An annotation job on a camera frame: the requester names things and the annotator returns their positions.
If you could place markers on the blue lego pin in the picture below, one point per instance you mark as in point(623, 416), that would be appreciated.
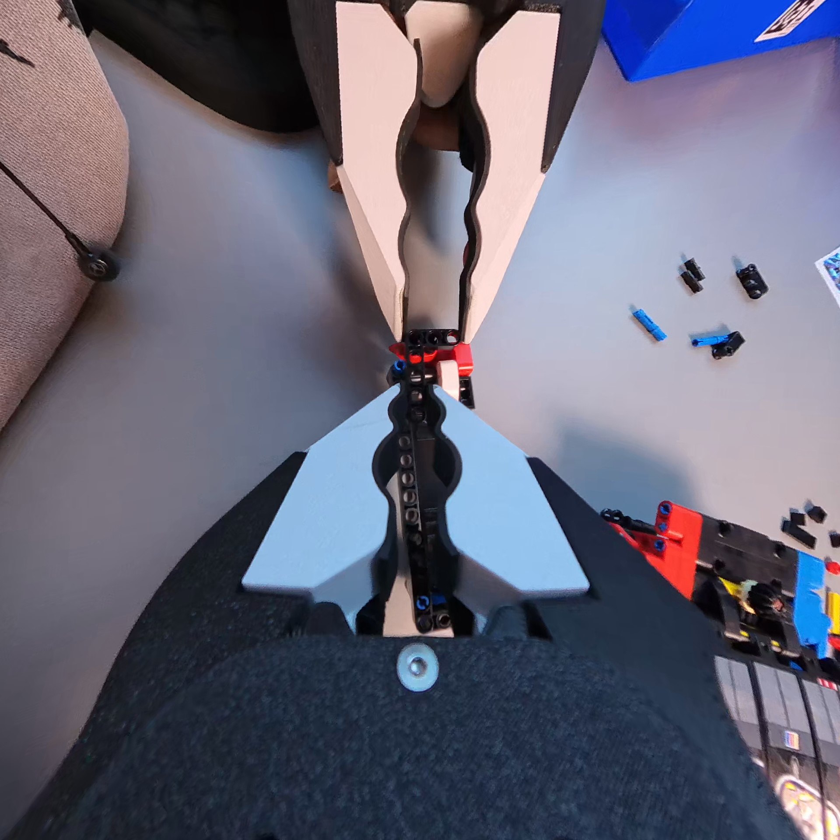
point(649, 325)

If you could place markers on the long black lego chassis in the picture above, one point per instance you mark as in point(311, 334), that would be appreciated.
point(426, 459)

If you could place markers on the black lego pins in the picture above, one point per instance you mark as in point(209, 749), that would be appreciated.
point(692, 275)

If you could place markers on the blue plastic bin with label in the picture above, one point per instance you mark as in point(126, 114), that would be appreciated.
point(689, 39)

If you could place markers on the person's torso in beige hoodie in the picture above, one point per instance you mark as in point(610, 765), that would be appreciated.
point(52, 164)

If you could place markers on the red blue lego race car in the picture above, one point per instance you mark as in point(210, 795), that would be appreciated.
point(741, 558)

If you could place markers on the pile of small lego pieces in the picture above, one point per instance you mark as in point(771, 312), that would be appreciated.
point(797, 535)

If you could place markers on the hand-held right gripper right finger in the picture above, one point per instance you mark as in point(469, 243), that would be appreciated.
point(518, 531)

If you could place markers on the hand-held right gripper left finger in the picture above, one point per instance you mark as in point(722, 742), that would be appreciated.
point(315, 525)

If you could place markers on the black connector with blue pin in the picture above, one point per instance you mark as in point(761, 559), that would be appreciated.
point(725, 344)

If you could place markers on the black lego connector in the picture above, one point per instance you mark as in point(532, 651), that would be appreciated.
point(751, 282)

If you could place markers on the holographic sticker sheet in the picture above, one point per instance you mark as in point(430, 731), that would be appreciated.
point(832, 269)

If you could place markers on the person's left hand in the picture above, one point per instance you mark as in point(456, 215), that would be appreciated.
point(436, 131)

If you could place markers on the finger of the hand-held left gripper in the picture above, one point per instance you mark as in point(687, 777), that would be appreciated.
point(371, 131)
point(512, 164)

